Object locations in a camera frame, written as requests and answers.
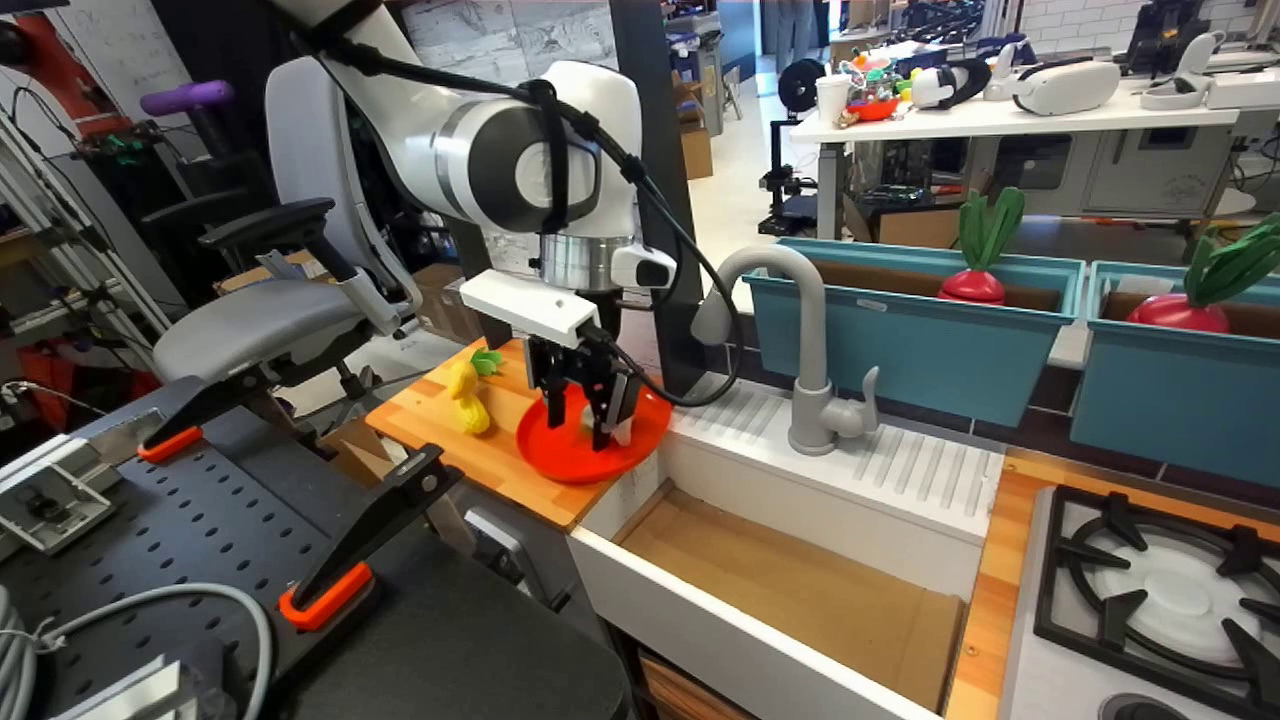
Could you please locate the grey toy faucet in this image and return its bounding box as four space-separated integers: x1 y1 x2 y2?
688 242 889 460

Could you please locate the red radish plush toy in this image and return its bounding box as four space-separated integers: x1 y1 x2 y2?
1129 215 1280 336
930 184 1031 309

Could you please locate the grey cable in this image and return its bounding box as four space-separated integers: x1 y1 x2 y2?
0 580 279 720

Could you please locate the purple cylinder handle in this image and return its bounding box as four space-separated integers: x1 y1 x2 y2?
135 78 240 124

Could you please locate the white toy sink basin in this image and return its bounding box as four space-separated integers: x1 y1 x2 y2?
567 376 1010 720

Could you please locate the teal planter box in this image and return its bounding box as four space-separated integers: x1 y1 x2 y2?
1066 255 1280 491
740 234 1092 432

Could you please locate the black vertical pole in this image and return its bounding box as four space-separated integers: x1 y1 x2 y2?
609 0 711 399

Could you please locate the black orange bar clamp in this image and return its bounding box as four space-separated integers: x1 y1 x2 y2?
135 367 267 471
272 441 467 639

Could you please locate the white VR headset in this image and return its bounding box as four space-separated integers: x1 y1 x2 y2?
1007 54 1129 124

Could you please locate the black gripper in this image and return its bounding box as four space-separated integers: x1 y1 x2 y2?
524 294 649 451

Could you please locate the grey office chair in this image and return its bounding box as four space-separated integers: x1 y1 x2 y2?
148 55 421 404

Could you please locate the colourful toy pile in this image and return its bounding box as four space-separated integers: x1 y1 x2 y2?
837 48 926 132

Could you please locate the yellow corn plush toy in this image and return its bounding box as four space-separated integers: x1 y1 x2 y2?
444 346 512 441

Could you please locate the white background table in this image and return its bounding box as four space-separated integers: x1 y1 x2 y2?
790 94 1246 250

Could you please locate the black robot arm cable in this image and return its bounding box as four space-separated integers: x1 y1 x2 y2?
315 35 747 411

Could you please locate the black perforated board table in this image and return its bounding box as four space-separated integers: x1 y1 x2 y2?
0 398 637 720

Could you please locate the orange plastic plate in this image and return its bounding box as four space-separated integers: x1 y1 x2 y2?
512 376 680 489

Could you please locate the toy gas stove top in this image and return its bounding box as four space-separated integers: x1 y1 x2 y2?
999 482 1280 720

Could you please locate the silver metal camera bracket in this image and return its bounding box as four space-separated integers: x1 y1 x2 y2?
0 432 120 562
50 652 208 720

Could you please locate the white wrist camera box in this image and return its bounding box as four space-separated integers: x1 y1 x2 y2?
457 268 609 354

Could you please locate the wooden cutting board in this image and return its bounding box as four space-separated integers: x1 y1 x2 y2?
361 333 631 536

